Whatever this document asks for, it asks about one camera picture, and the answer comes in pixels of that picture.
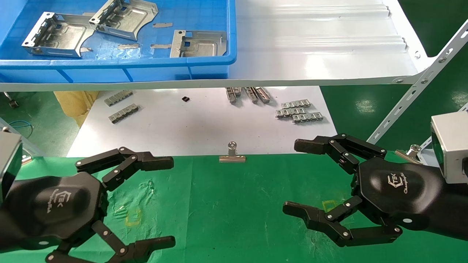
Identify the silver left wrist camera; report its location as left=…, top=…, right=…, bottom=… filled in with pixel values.
left=0, top=128, right=23, bottom=203

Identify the white slotted angle bar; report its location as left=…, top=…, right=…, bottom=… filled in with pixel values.
left=367, top=19, right=468, bottom=144

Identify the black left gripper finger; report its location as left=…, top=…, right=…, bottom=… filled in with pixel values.
left=75, top=147, right=174, bottom=192

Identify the yellow mesh bag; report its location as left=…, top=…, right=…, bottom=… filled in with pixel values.
left=53, top=91, right=100, bottom=127

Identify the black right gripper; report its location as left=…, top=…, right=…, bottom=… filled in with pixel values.
left=283, top=133, right=446, bottom=248

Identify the green table cloth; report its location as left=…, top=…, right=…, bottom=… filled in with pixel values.
left=0, top=152, right=468, bottom=263

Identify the blue plastic bin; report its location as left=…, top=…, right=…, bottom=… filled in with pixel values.
left=0, top=0, right=237, bottom=84

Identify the white metal shelf board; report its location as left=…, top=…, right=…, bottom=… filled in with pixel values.
left=0, top=0, right=435, bottom=92

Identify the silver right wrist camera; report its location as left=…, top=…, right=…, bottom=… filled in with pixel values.
left=430, top=112, right=468, bottom=184

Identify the silver binder clip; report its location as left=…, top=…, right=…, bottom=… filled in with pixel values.
left=219, top=142, right=246, bottom=163

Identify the white board sheet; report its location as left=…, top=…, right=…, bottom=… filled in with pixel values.
left=67, top=86, right=337, bottom=157

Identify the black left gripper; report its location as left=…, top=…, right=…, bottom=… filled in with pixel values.
left=7, top=172, right=176, bottom=263

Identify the flat metal bracket plate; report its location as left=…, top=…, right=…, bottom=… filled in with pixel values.
left=170, top=30, right=228, bottom=58

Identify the metal bracket with square holes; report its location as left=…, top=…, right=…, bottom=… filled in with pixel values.
left=88, top=0, right=159, bottom=41

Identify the metal bracket with curved cutout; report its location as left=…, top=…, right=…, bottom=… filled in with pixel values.
left=21, top=12, right=96, bottom=58

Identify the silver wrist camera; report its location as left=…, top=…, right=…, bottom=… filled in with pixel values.
left=0, top=128, right=23, bottom=203
left=430, top=112, right=468, bottom=184

